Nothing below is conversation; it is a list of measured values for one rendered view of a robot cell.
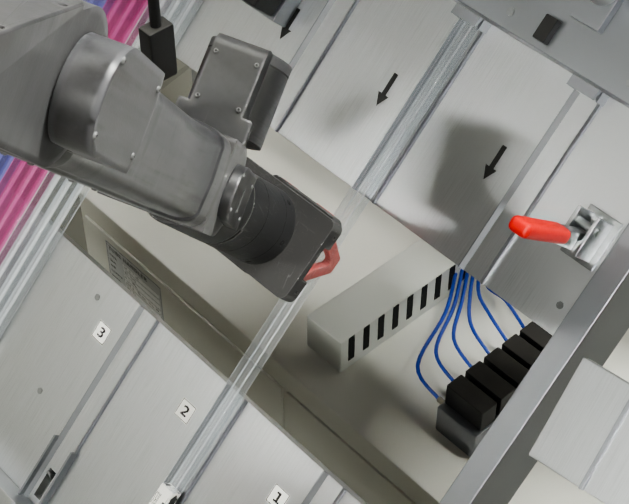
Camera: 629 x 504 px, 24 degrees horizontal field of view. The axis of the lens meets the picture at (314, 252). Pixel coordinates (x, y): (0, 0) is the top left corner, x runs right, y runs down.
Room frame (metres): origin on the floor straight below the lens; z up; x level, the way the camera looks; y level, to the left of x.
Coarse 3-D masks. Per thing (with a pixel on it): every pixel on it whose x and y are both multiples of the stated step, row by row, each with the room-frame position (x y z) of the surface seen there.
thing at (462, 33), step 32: (448, 64) 0.84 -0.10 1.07; (416, 96) 0.82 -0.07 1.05; (384, 160) 0.79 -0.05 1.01; (352, 192) 0.78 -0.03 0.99; (352, 224) 0.77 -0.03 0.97; (320, 256) 0.75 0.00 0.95; (288, 320) 0.73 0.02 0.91; (256, 352) 0.71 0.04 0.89; (224, 416) 0.68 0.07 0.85; (192, 448) 0.67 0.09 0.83
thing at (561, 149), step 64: (320, 0) 0.94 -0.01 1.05; (384, 0) 0.91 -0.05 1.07; (448, 0) 0.89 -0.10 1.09; (192, 64) 0.94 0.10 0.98; (320, 64) 0.89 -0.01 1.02; (384, 64) 0.87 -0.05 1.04; (512, 64) 0.82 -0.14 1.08; (320, 128) 0.85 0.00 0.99; (384, 128) 0.83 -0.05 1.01; (448, 128) 0.80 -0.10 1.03; (512, 128) 0.78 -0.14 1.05; (576, 128) 0.76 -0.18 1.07; (384, 192) 0.79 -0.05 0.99; (448, 192) 0.76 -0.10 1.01; (512, 192) 0.74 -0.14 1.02; (576, 192) 0.73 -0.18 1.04; (448, 256) 0.73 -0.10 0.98; (512, 256) 0.71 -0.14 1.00
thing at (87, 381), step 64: (64, 256) 0.86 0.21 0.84; (64, 320) 0.81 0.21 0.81; (128, 320) 0.79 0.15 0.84; (0, 384) 0.79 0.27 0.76; (64, 384) 0.77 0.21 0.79; (128, 384) 0.74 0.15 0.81; (192, 384) 0.72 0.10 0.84; (0, 448) 0.74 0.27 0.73; (64, 448) 0.72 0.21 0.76; (128, 448) 0.70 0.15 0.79; (256, 448) 0.66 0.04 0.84
